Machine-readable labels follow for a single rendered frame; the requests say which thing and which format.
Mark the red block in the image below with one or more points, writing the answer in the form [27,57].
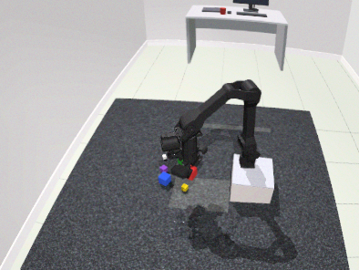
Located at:
[194,173]

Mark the purple block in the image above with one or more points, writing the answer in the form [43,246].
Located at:
[163,169]

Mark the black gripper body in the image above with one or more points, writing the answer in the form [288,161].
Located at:
[189,157]

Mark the blue cube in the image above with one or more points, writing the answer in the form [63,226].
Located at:
[164,179]

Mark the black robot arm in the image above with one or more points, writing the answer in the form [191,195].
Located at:
[192,121]

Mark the small yellow block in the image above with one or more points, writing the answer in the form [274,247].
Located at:
[184,187]

